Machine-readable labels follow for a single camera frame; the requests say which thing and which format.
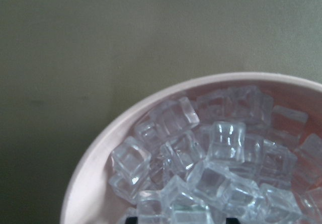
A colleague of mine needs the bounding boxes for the pink bowl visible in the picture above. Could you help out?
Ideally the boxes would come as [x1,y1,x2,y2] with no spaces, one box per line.
[59,72,321,223]

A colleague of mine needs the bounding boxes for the pile of ice cubes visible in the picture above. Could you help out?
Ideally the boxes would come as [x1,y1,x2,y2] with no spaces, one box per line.
[109,86,321,223]

